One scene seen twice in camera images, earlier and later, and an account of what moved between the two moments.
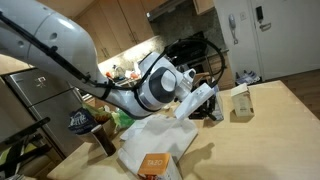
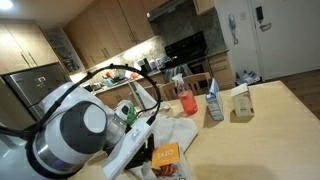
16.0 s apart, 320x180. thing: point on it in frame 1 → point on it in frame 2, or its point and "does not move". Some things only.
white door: x=287 y=36 does not move
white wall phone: x=232 y=23 does not move
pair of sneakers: x=247 y=78 does not move
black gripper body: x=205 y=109 → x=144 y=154
